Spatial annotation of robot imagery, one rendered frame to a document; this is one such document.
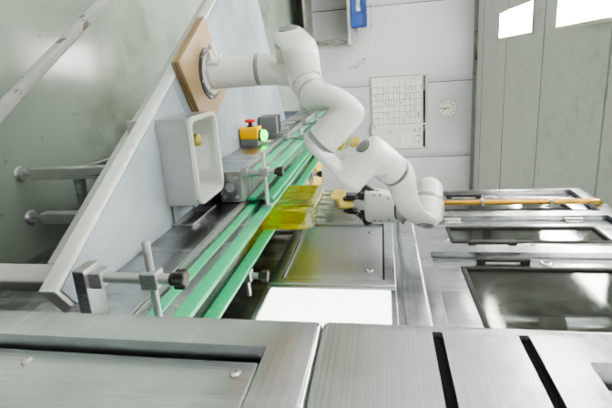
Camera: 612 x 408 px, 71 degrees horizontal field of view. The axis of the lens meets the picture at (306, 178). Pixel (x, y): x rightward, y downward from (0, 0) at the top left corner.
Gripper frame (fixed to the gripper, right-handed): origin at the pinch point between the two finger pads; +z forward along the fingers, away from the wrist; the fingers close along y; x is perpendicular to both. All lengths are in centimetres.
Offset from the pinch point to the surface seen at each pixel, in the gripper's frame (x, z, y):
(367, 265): 15.1, -9.7, -13.1
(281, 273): 28.0, 11.2, -12.7
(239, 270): 44.6, 13.6, -4.2
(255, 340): 99, -26, 20
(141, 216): 56, 30, 12
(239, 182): 22.7, 25.8, 11.6
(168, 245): 54, 25, 5
